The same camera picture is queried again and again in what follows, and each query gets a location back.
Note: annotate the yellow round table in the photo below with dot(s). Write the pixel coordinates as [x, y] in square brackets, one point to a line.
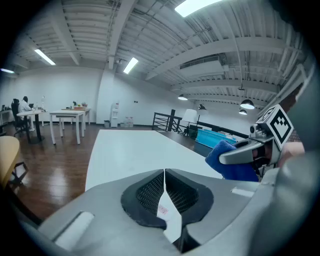
[7, 160]

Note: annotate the person's right forearm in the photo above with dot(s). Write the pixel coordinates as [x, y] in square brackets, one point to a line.
[292, 152]

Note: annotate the white lamp shade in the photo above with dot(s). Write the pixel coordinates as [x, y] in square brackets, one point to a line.
[189, 115]

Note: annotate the white water dispenser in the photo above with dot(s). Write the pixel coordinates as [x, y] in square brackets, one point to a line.
[115, 115]

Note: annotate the blue plastic crate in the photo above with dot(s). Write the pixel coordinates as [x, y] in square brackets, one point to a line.
[212, 138]

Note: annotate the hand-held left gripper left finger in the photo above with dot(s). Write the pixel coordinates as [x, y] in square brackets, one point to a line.
[105, 225]

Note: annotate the grey trash bin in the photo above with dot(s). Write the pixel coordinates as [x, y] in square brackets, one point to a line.
[107, 124]

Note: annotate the white carton pile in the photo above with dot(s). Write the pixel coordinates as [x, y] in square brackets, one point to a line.
[128, 122]

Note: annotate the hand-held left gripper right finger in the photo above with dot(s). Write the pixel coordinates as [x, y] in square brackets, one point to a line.
[220, 200]

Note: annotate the black metal railing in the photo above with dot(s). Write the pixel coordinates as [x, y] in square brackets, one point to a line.
[165, 122]

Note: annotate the black desk lamp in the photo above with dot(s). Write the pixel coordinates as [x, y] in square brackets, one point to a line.
[202, 108]

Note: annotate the potted plant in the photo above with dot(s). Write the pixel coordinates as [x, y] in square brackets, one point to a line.
[74, 103]

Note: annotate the black pendant lamp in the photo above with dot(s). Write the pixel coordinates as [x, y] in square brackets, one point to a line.
[242, 112]
[182, 97]
[247, 104]

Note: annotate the blue cloth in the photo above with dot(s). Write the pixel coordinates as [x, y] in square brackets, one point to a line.
[230, 172]

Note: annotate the round white table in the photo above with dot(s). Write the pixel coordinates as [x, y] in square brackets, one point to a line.
[32, 113]

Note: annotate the ceiling light panel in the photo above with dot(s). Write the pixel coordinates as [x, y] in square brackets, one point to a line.
[7, 70]
[130, 65]
[45, 57]
[195, 7]

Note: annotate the black office chair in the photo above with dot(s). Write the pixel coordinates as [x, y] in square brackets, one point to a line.
[16, 117]

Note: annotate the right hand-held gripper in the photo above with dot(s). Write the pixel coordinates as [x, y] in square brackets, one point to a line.
[280, 125]

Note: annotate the white rectangular desk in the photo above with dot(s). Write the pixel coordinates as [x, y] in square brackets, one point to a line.
[67, 113]

